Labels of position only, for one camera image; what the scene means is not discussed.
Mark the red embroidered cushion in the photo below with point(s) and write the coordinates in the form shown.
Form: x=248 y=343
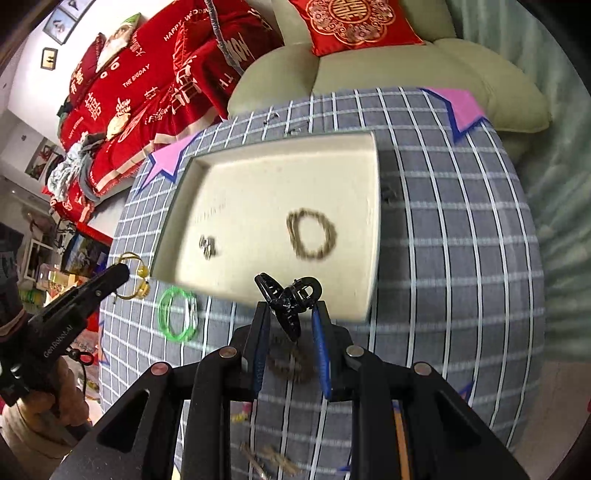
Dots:
x=360 y=23

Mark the cream jewelry tray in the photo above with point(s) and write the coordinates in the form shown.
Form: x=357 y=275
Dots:
x=277 y=184

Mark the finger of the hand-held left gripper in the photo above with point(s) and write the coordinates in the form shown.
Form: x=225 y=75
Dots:
x=97 y=288

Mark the brown hair clip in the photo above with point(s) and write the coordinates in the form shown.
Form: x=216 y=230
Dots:
x=272 y=461

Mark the small framed wall picture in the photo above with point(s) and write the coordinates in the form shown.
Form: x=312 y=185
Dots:
x=49 y=58

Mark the pale green sofa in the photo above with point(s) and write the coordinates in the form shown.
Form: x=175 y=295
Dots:
x=392 y=69

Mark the large pink star sticker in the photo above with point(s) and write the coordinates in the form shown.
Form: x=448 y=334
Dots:
x=168 y=159

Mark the grey checked tablecloth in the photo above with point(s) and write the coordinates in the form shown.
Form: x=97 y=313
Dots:
x=438 y=254

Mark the green plastic bangle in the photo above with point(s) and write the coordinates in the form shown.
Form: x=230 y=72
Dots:
x=162 y=314

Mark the grey white crumpled cloth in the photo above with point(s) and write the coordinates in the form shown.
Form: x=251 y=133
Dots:
x=69 y=168

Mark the wooden stick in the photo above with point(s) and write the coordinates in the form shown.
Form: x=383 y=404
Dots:
x=400 y=438

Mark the silver charm earring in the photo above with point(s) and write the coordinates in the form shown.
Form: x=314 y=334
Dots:
x=203 y=242

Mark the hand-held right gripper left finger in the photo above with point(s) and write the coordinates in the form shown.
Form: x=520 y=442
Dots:
x=261 y=344

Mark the pale green curtain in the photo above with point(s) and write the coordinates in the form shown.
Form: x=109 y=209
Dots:
x=558 y=194

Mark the person's left hand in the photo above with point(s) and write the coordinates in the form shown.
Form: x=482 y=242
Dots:
x=69 y=397

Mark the black hair claw clip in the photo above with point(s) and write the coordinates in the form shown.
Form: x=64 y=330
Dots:
x=288 y=304

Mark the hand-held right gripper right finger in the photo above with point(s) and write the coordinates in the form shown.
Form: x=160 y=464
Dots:
x=321 y=353

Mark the wall poster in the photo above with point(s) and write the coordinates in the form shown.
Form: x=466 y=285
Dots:
x=42 y=159

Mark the red printed blanket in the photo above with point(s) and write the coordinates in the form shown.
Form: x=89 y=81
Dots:
x=138 y=92

